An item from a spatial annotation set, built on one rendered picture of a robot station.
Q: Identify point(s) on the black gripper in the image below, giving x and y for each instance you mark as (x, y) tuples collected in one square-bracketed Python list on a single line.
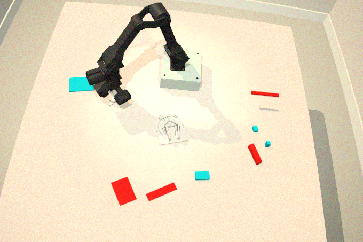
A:
[(122, 96)]

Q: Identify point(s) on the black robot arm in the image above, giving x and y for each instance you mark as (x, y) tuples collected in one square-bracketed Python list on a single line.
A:
[(111, 59)]

